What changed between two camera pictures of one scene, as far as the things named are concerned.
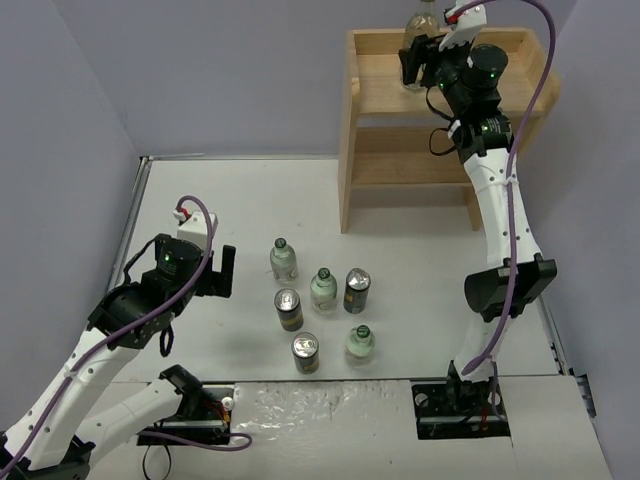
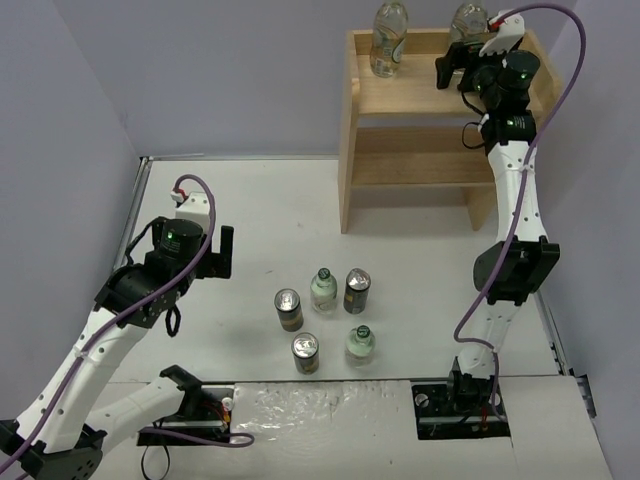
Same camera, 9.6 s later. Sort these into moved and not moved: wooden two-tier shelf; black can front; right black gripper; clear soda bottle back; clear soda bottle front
Moved: clear soda bottle back; right black gripper
Not moved: wooden two-tier shelf; black can front; clear soda bottle front
